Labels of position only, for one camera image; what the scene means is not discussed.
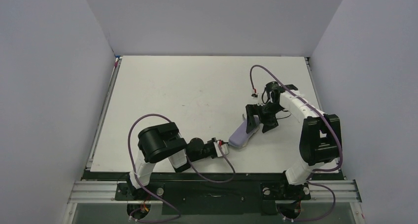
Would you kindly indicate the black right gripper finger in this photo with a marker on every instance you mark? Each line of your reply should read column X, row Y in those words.
column 252, row 111
column 269, row 125

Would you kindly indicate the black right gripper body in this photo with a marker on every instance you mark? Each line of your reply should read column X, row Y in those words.
column 261, row 110

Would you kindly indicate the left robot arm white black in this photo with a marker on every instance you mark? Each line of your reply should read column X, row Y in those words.
column 159, row 142

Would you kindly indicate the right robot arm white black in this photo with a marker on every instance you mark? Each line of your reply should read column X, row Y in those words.
column 320, row 140

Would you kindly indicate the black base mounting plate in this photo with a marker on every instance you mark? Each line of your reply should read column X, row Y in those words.
column 189, row 194

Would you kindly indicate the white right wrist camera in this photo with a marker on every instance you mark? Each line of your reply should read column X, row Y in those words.
column 258, row 97

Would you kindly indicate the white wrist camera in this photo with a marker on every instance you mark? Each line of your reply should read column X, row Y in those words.
column 221, row 148
column 258, row 97

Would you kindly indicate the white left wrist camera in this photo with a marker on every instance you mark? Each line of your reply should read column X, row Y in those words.
column 221, row 148

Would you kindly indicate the aluminium front rail frame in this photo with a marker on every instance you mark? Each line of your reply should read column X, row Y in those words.
column 109, row 202

